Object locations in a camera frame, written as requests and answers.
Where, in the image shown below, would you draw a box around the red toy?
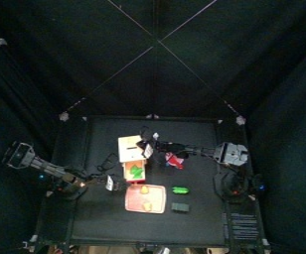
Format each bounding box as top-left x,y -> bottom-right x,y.
165,152 -> 187,170

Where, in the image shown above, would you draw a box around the orange box with green toy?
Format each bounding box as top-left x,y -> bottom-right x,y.
121,159 -> 148,184

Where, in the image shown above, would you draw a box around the dark grey block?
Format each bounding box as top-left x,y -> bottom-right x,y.
171,202 -> 192,213

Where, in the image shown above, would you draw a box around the cream toy box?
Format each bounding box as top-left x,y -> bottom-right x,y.
117,135 -> 148,164

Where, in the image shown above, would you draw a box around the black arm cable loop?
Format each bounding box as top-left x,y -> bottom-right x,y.
96,152 -> 121,174

